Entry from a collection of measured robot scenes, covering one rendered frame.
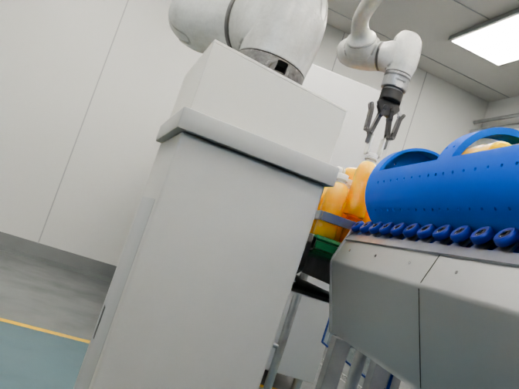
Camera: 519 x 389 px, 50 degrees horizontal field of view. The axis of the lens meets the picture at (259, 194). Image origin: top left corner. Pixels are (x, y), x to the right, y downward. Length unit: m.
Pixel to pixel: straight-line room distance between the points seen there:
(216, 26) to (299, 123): 0.33
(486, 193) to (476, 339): 0.27
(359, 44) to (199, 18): 0.82
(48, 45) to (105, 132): 0.98
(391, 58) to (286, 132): 0.96
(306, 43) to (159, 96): 4.70
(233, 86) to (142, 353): 0.50
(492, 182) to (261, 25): 0.54
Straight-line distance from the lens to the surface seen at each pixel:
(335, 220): 1.79
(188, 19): 1.32
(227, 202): 1.01
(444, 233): 1.24
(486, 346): 1.00
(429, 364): 1.19
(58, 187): 5.70
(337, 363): 1.68
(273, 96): 1.05
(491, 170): 1.11
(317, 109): 1.08
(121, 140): 5.73
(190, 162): 0.99
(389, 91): 1.92
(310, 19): 1.19
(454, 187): 1.21
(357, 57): 2.00
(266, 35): 1.16
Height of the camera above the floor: 0.81
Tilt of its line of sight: 5 degrees up
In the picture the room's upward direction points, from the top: 19 degrees clockwise
